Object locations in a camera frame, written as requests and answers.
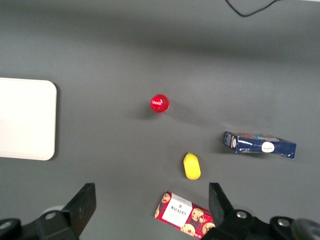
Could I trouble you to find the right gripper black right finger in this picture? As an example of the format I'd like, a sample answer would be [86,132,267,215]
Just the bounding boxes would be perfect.
[202,182,271,240]

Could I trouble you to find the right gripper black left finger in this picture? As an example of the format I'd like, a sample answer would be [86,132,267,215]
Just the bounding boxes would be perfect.
[36,182,97,240]

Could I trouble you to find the red soda can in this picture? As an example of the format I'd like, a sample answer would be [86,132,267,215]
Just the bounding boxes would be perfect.
[149,93,171,115]

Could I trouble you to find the white rectangular tray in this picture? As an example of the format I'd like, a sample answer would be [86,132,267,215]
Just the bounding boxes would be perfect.
[0,77,58,161]

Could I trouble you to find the red Walkers cookie box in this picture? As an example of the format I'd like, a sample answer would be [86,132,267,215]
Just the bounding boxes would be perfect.
[154,190,216,240]

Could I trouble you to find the yellow plastic lemon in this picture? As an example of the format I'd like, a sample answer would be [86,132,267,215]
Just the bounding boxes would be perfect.
[182,152,202,181]

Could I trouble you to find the dark blue snack box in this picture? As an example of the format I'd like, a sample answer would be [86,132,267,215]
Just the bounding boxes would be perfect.
[223,131,298,160]

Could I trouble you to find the thin black table-edge cable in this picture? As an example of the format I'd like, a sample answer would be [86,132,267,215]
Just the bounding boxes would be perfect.
[224,0,279,18]

